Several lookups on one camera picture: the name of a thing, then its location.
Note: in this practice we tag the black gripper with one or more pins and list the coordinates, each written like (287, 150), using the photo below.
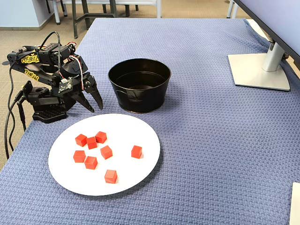
(88, 85)

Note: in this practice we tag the red cube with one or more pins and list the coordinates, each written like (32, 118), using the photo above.
(106, 152)
(136, 152)
(91, 162)
(80, 140)
(110, 176)
(101, 137)
(92, 143)
(79, 156)

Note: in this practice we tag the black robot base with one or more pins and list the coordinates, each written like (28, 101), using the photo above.
(47, 116)

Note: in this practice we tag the white round plate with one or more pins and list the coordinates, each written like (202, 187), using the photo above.
(126, 173)

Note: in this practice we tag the black metal bucket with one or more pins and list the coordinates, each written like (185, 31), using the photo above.
(140, 100)

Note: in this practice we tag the black floor outlet cover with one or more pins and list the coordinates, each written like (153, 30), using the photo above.
(6, 62)

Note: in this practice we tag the blue woven table cloth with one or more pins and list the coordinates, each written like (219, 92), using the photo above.
(211, 140)

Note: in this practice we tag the silver table leg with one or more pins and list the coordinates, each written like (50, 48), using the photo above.
(230, 9)
(235, 11)

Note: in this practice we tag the silver monitor stand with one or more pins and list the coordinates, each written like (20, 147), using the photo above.
(253, 72)

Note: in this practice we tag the computer monitor screen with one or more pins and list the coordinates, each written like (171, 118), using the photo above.
(281, 21)

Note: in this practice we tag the white flat object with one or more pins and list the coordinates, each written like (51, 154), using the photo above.
(295, 204)

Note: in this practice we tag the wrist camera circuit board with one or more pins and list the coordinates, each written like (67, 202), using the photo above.
(65, 86)

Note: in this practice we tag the dark grey table frame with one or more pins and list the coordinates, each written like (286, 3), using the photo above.
(75, 23)

